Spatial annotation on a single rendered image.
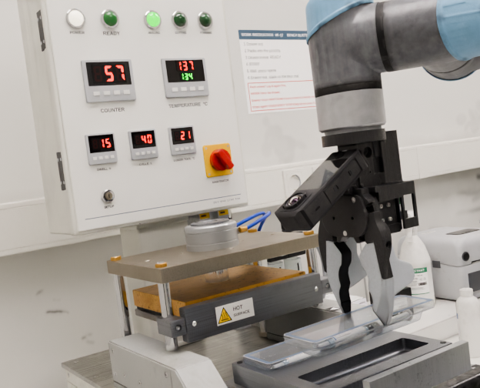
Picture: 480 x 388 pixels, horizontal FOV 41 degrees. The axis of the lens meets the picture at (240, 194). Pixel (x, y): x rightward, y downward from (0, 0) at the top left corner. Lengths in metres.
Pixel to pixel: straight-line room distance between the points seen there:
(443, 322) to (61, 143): 1.01
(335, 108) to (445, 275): 1.14
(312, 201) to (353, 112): 0.11
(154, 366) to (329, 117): 0.38
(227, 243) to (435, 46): 0.42
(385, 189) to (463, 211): 1.53
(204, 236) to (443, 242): 0.97
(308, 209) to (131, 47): 0.52
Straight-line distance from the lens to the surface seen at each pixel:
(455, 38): 0.70
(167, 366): 0.81
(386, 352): 0.81
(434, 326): 1.61
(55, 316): 1.39
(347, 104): 0.70
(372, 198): 0.70
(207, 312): 0.86
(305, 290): 0.95
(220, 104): 1.15
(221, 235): 0.94
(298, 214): 0.65
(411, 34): 0.70
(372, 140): 0.71
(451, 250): 1.76
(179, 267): 0.85
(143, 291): 0.98
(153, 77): 1.09
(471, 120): 2.31
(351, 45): 0.71
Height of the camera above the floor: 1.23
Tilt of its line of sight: 3 degrees down
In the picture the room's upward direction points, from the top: 7 degrees counter-clockwise
